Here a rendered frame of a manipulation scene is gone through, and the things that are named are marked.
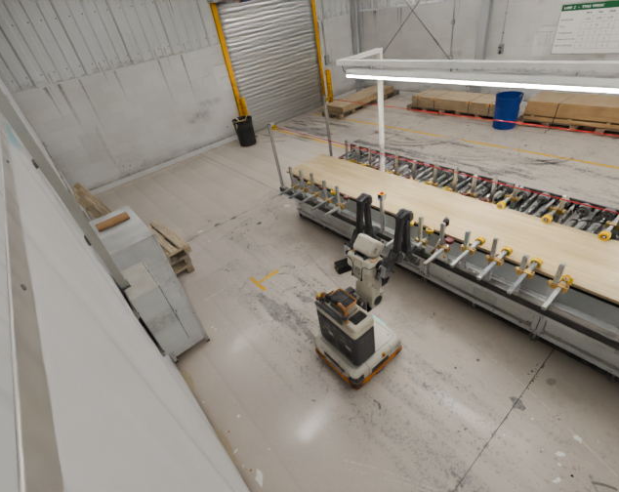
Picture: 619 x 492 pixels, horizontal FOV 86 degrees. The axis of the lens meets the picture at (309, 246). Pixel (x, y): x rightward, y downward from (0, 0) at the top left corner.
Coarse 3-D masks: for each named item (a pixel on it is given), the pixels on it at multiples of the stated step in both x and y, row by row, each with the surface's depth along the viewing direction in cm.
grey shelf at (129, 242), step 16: (128, 208) 358; (96, 224) 340; (128, 224) 329; (112, 240) 308; (128, 240) 303; (144, 240) 302; (112, 256) 290; (128, 256) 298; (144, 256) 307; (160, 256) 317; (160, 272) 324; (176, 288) 341; (176, 304) 348; (192, 320) 370; (192, 336) 378; (176, 352) 373
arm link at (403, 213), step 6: (402, 210) 261; (408, 210) 259; (396, 216) 258; (402, 216) 256; (396, 222) 260; (402, 222) 258; (396, 228) 262; (402, 228) 263; (396, 234) 265; (396, 240) 267; (396, 246) 269; (390, 252) 278; (396, 252) 271; (402, 252) 272; (396, 258) 273; (402, 258) 276
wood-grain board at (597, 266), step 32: (320, 160) 547; (352, 192) 444; (416, 192) 419; (448, 192) 408; (416, 224) 371; (480, 224) 349; (512, 224) 341; (544, 224) 334; (512, 256) 305; (544, 256) 298; (576, 256) 292; (608, 256) 287; (608, 288) 260
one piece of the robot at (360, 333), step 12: (336, 300) 281; (324, 312) 304; (360, 312) 291; (324, 324) 319; (336, 324) 296; (348, 324) 282; (360, 324) 280; (372, 324) 289; (324, 336) 334; (336, 336) 309; (348, 336) 289; (360, 336) 286; (372, 336) 297; (348, 348) 301; (360, 348) 293; (372, 348) 307; (360, 360) 302
